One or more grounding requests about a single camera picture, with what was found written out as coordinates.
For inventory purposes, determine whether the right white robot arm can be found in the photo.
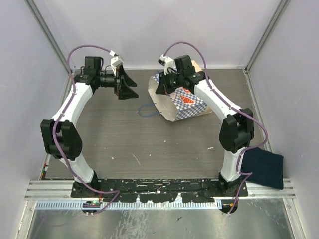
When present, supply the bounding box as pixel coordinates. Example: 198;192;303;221
155;55;254;196

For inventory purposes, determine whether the aluminium front rail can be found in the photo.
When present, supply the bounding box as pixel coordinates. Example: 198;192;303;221
24;178;296;200

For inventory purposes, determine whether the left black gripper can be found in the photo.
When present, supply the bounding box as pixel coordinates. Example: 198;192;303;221
96;64;139;99

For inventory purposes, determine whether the checkered paper bag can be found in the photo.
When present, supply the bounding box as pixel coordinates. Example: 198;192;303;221
148;73;212;122

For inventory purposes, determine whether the dark blue folded cloth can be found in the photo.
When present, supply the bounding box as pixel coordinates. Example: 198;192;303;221
240;148;284;190

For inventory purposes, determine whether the white slotted cable duct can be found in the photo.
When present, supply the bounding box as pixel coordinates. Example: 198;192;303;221
35;200;222;210

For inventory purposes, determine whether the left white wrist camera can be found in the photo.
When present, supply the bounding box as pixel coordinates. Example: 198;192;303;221
111;56;123;76

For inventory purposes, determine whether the aluminium corner post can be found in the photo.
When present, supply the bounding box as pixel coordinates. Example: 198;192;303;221
24;0;75;74
244;0;291;74

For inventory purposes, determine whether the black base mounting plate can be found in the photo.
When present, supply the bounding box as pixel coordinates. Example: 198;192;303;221
71;178;250;202

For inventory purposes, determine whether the right aluminium corner post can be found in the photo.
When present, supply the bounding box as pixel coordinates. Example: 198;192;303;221
244;0;291;74

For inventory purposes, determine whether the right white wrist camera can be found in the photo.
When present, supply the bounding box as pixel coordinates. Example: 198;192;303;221
158;55;175;75

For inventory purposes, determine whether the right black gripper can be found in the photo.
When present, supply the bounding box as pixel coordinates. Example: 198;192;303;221
156;69;184;95

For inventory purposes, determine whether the left aluminium corner post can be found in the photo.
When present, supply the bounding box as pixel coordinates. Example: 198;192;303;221
24;0;75;74

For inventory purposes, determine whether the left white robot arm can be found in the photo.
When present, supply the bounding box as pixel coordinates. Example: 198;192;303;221
40;55;138;197

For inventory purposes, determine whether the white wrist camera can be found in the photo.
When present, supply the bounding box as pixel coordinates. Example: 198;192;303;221
111;56;123;76
158;55;175;75

